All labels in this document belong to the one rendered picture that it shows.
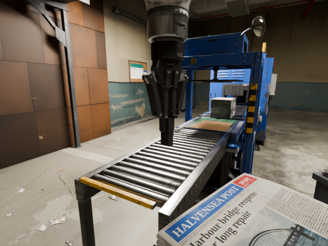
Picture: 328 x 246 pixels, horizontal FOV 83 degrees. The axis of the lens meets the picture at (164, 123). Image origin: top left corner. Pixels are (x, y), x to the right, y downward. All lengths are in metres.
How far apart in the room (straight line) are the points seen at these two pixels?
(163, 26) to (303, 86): 9.11
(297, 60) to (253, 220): 9.16
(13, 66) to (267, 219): 3.66
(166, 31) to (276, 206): 0.39
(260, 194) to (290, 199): 0.05
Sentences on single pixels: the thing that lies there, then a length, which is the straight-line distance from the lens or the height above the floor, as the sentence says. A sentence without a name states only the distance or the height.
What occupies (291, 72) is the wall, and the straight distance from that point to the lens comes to 9.38.
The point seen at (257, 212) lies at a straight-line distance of 0.39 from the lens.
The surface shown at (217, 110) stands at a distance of 2.70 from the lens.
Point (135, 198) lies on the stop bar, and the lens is 0.83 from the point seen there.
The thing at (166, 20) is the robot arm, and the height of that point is 1.40.
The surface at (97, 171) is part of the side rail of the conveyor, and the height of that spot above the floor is 0.80.
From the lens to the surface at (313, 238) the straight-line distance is 0.39.
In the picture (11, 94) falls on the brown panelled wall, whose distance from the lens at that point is 3.69.
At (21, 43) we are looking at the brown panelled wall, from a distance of 3.83.
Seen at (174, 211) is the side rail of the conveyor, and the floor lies 0.79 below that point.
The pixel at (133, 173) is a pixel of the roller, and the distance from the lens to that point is 1.07.
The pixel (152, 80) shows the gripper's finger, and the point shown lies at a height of 1.29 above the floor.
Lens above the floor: 1.28
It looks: 12 degrees down
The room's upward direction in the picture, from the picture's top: straight up
